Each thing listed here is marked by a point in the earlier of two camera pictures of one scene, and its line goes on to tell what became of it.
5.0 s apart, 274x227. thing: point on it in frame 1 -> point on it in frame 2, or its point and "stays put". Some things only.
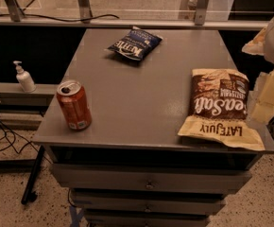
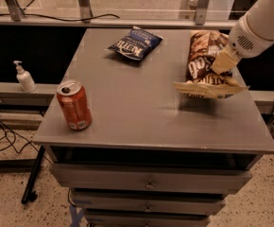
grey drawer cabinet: (129, 167) stays put
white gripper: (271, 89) -> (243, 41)
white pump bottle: (25, 78) stays put
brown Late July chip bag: (218, 110) -> (203, 81)
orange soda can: (76, 104) stays put
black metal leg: (29, 195) stays put
